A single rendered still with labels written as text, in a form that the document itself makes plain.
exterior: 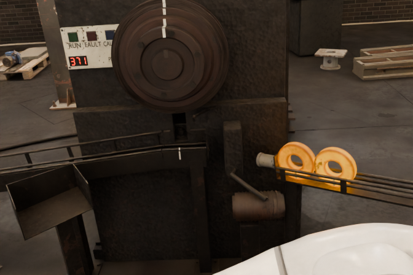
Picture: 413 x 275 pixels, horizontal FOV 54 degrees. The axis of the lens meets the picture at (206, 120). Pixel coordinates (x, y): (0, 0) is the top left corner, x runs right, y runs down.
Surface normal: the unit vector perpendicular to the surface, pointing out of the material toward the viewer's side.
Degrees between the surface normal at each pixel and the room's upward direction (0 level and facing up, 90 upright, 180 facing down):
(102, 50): 90
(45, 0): 90
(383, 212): 0
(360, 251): 15
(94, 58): 90
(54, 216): 5
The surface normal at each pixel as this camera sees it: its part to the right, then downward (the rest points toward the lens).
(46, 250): -0.07, -0.92
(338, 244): -0.29, -0.80
